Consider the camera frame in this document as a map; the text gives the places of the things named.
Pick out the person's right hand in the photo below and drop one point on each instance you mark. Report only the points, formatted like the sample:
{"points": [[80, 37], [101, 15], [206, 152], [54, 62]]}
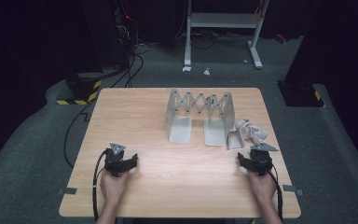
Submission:
{"points": [[264, 186]]}

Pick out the red floor object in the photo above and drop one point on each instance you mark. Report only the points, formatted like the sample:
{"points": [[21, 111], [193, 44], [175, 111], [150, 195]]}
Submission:
{"points": [[280, 38]]}

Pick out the white metal stand frame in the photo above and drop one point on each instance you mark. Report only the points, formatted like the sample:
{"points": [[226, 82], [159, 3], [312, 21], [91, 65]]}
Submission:
{"points": [[220, 20]]}

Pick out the expandable metal bookend rack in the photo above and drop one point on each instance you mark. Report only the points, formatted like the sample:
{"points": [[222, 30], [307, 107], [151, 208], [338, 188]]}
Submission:
{"points": [[180, 130]]}

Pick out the grey tape piece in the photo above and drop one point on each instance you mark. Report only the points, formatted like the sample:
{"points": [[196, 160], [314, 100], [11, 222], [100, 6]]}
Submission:
{"points": [[70, 190], [290, 188]]}

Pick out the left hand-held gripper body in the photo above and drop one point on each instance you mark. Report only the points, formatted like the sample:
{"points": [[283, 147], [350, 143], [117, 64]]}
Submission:
{"points": [[115, 163]]}

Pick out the white paper scrap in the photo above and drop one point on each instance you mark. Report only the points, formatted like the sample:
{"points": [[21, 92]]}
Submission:
{"points": [[206, 72], [186, 68]]}

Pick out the beige cloth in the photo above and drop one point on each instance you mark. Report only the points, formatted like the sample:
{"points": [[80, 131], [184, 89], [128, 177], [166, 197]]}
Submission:
{"points": [[242, 133]]}

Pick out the black yellow striped base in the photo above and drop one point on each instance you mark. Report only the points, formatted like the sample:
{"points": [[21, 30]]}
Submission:
{"points": [[298, 95], [80, 90]]}

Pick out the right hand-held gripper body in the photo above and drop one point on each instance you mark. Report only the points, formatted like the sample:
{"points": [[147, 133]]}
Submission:
{"points": [[261, 161]]}

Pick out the person's left hand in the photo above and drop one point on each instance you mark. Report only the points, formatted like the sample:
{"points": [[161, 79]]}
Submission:
{"points": [[113, 188]]}

